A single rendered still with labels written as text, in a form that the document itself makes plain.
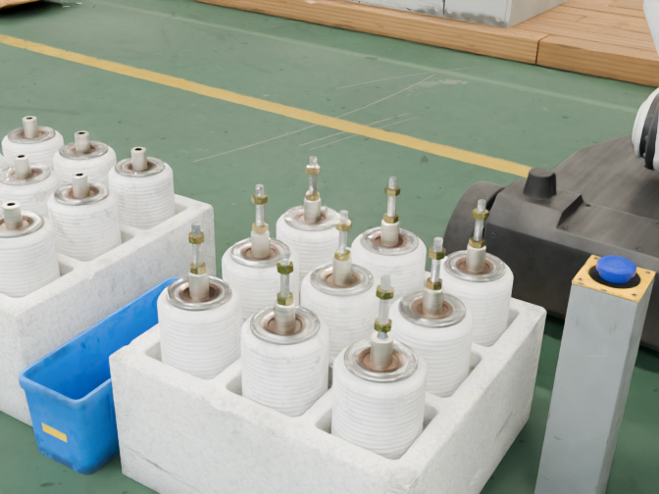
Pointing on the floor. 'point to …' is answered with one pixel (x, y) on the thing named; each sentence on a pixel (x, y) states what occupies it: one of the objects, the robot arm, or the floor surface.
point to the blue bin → (84, 387)
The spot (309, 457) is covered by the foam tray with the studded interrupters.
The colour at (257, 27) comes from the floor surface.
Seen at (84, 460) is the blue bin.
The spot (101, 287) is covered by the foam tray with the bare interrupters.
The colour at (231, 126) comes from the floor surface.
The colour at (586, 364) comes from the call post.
